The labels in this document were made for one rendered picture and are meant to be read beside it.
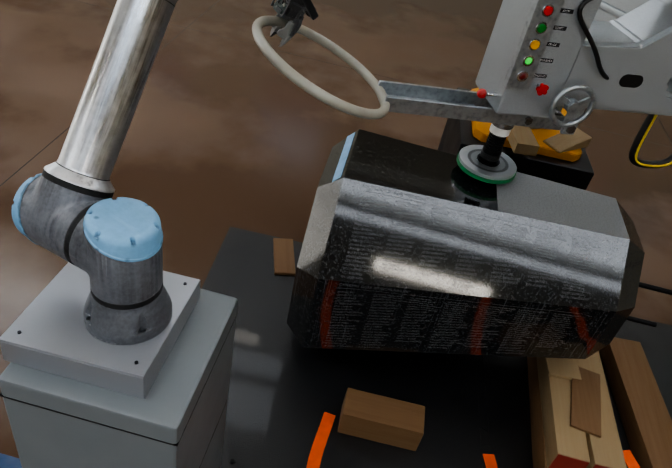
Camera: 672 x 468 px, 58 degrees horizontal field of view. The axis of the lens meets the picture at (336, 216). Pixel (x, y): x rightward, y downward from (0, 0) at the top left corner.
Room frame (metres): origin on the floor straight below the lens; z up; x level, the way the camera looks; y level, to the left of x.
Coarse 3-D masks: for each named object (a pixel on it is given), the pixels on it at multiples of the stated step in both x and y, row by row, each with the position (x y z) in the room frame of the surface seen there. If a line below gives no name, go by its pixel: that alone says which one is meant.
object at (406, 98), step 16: (384, 80) 1.87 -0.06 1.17; (400, 96) 1.87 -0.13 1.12; (416, 96) 1.89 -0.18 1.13; (432, 96) 1.91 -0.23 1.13; (448, 96) 1.92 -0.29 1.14; (464, 96) 1.94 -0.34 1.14; (400, 112) 1.76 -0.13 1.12; (416, 112) 1.78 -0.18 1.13; (432, 112) 1.79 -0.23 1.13; (448, 112) 1.81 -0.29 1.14; (464, 112) 1.82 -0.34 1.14; (480, 112) 1.84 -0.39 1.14; (560, 112) 1.99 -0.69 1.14; (544, 128) 1.91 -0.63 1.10; (560, 128) 1.92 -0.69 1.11
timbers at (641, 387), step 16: (608, 352) 1.96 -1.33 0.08; (624, 352) 1.95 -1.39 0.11; (640, 352) 1.97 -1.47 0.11; (528, 368) 1.81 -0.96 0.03; (608, 368) 1.90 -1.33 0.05; (624, 368) 1.85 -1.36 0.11; (640, 368) 1.88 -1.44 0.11; (624, 384) 1.76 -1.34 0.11; (640, 384) 1.78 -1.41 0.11; (656, 384) 1.80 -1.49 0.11; (624, 400) 1.70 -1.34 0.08; (640, 400) 1.70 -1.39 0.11; (656, 400) 1.71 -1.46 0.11; (624, 416) 1.65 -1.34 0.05; (640, 416) 1.61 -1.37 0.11; (656, 416) 1.63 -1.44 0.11; (640, 432) 1.54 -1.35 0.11; (656, 432) 1.55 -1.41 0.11; (544, 448) 1.36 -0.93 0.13; (640, 448) 1.49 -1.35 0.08; (656, 448) 1.48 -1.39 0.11; (544, 464) 1.29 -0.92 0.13; (640, 464) 1.44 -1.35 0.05; (656, 464) 1.40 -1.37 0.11
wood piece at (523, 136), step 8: (520, 128) 2.44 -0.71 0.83; (528, 128) 2.46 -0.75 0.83; (512, 136) 2.37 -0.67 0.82; (520, 136) 2.37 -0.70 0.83; (528, 136) 2.38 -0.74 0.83; (512, 144) 2.34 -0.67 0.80; (520, 144) 2.30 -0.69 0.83; (528, 144) 2.31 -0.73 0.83; (536, 144) 2.33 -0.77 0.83; (520, 152) 2.30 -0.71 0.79; (528, 152) 2.31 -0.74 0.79; (536, 152) 2.31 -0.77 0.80
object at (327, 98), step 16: (272, 16) 1.85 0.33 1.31; (256, 32) 1.65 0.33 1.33; (304, 32) 1.94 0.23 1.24; (272, 48) 1.59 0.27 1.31; (336, 48) 1.96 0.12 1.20; (288, 64) 1.55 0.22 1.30; (352, 64) 1.94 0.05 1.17; (304, 80) 1.52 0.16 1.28; (368, 80) 1.89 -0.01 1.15; (320, 96) 1.51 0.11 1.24; (384, 96) 1.79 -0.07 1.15; (352, 112) 1.54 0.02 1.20; (368, 112) 1.58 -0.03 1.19; (384, 112) 1.65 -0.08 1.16
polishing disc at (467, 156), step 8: (464, 152) 1.95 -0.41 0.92; (472, 152) 1.97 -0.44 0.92; (480, 152) 1.98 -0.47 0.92; (464, 160) 1.90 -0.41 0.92; (472, 160) 1.91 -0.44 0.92; (504, 160) 1.96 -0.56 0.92; (512, 160) 1.97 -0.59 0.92; (472, 168) 1.85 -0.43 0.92; (480, 168) 1.87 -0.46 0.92; (488, 168) 1.88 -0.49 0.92; (496, 168) 1.89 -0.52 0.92; (504, 168) 1.90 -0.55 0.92; (512, 168) 1.91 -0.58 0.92; (480, 176) 1.83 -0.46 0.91; (488, 176) 1.83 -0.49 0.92; (496, 176) 1.83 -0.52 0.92; (504, 176) 1.85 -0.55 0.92; (512, 176) 1.87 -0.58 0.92
